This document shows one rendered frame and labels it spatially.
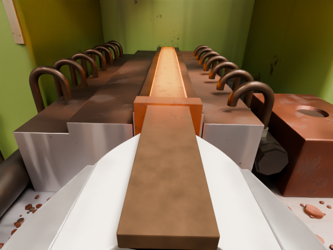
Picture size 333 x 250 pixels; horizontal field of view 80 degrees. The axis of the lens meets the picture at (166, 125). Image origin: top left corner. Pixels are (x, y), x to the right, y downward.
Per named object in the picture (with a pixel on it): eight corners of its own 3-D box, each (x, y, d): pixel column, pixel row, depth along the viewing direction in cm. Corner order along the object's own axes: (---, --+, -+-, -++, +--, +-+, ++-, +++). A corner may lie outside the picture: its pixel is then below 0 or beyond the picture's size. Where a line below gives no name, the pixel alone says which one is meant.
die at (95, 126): (244, 196, 19) (267, 115, 15) (34, 191, 19) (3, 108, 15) (194, 80, 56) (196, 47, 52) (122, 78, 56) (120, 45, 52)
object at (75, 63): (92, 126, 27) (81, 59, 23) (61, 125, 27) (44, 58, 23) (94, 123, 28) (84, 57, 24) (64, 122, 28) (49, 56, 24)
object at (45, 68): (79, 145, 23) (63, 67, 19) (42, 144, 23) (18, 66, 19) (82, 140, 24) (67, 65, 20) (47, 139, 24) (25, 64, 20)
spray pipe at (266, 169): (284, 177, 18) (295, 149, 17) (251, 176, 18) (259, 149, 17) (211, 78, 49) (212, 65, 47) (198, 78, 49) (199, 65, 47)
